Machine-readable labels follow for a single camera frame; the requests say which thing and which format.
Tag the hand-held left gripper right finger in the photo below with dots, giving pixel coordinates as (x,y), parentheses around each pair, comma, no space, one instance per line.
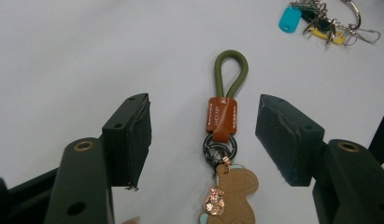
(286,143)

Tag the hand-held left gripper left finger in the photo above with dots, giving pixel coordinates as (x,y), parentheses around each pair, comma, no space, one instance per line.
(127,146)

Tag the dark object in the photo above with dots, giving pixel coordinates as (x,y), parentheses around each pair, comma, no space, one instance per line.
(382,140)

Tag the key bunch with coloured covers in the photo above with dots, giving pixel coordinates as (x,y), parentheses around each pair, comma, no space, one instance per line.
(290,19)

